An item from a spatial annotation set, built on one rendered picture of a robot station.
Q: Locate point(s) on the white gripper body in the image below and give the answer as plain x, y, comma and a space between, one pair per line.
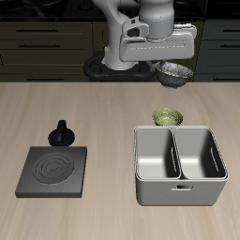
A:
156, 48

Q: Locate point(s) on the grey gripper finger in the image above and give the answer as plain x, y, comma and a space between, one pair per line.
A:
152, 65

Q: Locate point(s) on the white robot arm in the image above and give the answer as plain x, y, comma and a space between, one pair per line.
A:
116, 47

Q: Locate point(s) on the black bowl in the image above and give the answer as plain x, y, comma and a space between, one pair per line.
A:
173, 76

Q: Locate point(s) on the green bowl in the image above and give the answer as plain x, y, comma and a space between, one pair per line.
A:
167, 116

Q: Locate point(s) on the white basket with two bins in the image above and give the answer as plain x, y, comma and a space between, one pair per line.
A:
179, 165

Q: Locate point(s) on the dark kitchen cupboards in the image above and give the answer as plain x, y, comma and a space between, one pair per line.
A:
43, 47

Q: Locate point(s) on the round black knob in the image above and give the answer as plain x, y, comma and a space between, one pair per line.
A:
61, 135

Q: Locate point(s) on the dark grey stove plate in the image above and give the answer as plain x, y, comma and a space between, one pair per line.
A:
52, 172

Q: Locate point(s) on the flat black base plate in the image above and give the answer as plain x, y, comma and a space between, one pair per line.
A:
93, 71

